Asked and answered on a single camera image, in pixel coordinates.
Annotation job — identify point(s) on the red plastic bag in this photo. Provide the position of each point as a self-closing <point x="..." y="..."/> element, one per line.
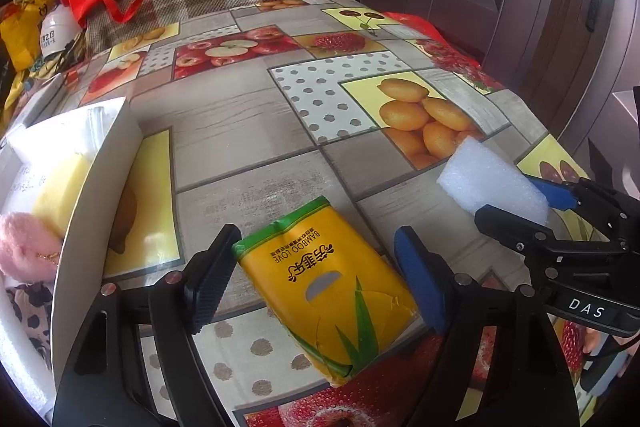
<point x="415" y="24"/>

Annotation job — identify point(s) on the white cardboard box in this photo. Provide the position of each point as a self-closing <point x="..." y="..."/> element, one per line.
<point x="95" y="227"/>

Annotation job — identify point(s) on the pink fluffy scrunchie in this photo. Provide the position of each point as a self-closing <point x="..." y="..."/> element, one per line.
<point x="25" y="247"/>

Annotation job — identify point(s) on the yellow shopping bag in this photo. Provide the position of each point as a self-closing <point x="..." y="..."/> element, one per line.
<point x="22" y="32"/>

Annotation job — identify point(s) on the white helmet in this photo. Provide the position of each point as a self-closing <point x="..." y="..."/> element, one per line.
<point x="57" y="32"/>

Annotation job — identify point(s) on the fruit print tablecloth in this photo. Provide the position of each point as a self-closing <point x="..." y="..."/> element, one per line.
<point x="240" y="132"/>

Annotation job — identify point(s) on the yellow tissue pack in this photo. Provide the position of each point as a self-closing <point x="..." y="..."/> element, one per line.
<point x="310" y="287"/>

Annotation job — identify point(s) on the cow print cloth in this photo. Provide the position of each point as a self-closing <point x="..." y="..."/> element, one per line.
<point x="27" y="317"/>

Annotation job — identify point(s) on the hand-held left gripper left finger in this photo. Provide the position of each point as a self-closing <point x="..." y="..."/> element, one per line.
<point x="210" y="282"/>

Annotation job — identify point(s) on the yellow sponge with green scourer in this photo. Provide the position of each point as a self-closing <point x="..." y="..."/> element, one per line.
<point x="57" y="192"/>

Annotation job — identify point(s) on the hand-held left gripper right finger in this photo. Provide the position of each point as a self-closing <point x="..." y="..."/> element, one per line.
<point x="420" y="277"/>

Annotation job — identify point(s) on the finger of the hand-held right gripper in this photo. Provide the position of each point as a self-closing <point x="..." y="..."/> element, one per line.
<point x="520" y="234"/>
<point x="555" y="196"/>

